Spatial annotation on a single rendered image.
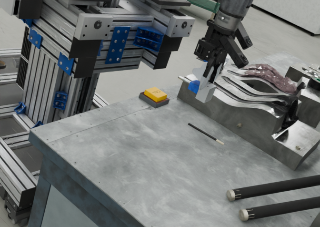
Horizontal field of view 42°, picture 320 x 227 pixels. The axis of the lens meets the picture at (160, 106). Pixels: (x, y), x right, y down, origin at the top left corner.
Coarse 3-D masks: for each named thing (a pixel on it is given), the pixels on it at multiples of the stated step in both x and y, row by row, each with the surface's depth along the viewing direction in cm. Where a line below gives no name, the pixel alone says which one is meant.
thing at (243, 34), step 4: (240, 24) 154; (240, 28) 153; (244, 28) 155; (236, 32) 152; (240, 32) 152; (244, 32) 154; (236, 36) 153; (240, 36) 152; (244, 36) 153; (248, 36) 154; (240, 40) 152; (244, 40) 152; (248, 40) 153; (240, 44) 153; (244, 44) 152; (248, 44) 152; (252, 44) 155; (244, 48) 153
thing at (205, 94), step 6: (180, 78) 140; (192, 84) 136; (198, 84) 136; (210, 84) 136; (192, 90) 136; (198, 90) 135; (204, 90) 133; (210, 90) 133; (198, 96) 135; (204, 96) 134; (210, 96) 136; (204, 102) 134
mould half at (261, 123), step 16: (192, 80) 152; (224, 80) 162; (192, 96) 153; (224, 96) 149; (240, 96) 154; (208, 112) 150; (224, 112) 146; (240, 112) 143; (256, 112) 139; (272, 112) 137; (240, 128) 144; (256, 128) 140; (272, 128) 137; (288, 128) 148; (304, 128) 153; (256, 144) 142; (272, 144) 138; (288, 144) 137; (304, 144) 141; (288, 160) 136
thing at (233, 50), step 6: (222, 36) 126; (228, 36) 127; (222, 42) 126; (228, 42) 125; (234, 42) 128; (228, 48) 125; (234, 48) 125; (234, 54) 125; (240, 54) 126; (234, 60) 125; (240, 60) 124; (246, 60) 126; (240, 66) 125
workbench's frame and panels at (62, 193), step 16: (48, 160) 112; (64, 160) 105; (48, 176) 113; (64, 176) 109; (80, 176) 102; (48, 192) 115; (64, 192) 111; (80, 192) 107; (96, 192) 100; (32, 208) 121; (48, 208) 117; (64, 208) 113; (80, 208) 108; (96, 208) 104; (112, 208) 98; (32, 224) 123; (48, 224) 119; (64, 224) 114; (80, 224) 110; (96, 224) 106; (112, 224) 102; (128, 224) 96
